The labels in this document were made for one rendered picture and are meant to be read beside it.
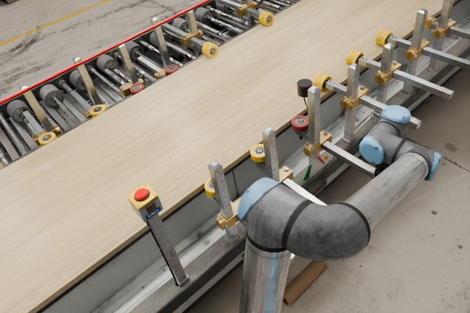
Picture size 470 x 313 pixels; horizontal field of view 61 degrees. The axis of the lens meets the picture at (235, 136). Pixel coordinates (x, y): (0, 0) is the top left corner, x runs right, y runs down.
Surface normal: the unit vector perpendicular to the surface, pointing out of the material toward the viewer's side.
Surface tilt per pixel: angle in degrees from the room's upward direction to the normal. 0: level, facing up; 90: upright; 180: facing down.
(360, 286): 0
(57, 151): 0
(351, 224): 35
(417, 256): 0
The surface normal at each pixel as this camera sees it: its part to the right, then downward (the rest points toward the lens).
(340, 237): 0.18, -0.06
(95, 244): -0.14, -0.72
